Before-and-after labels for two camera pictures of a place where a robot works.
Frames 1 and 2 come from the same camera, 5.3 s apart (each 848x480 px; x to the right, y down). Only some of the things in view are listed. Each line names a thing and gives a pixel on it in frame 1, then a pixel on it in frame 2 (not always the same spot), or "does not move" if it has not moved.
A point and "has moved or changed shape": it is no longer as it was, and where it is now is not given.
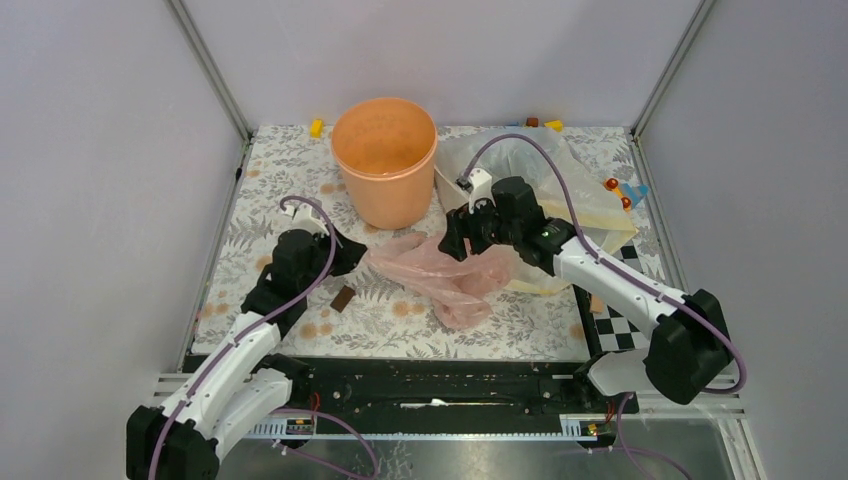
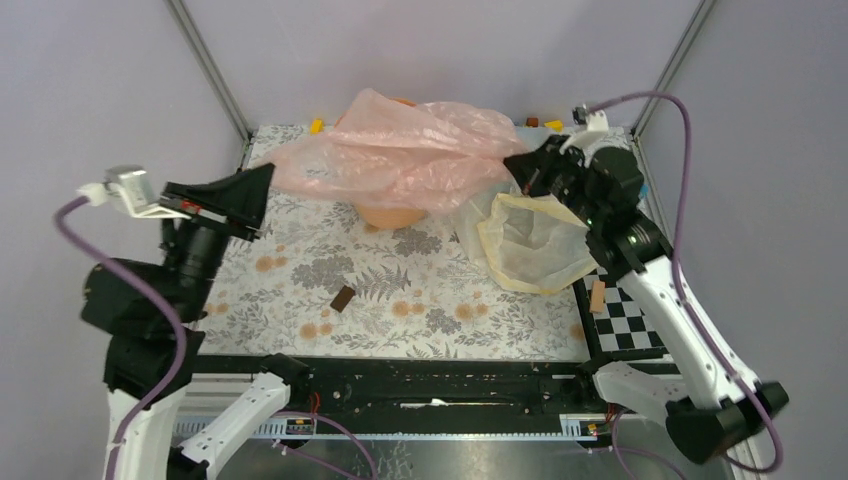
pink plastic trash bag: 460,291 -> 417,155
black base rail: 451,386 does not move
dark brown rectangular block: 342,298 does not move
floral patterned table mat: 291,171 does not move
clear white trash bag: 536,154 has moved or changed shape
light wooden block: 597,304 does not move
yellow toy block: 316,128 does not move
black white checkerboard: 609,330 does not move
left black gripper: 348,252 -> 233,201
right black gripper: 461,224 -> 530,170
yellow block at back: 554,124 does not move
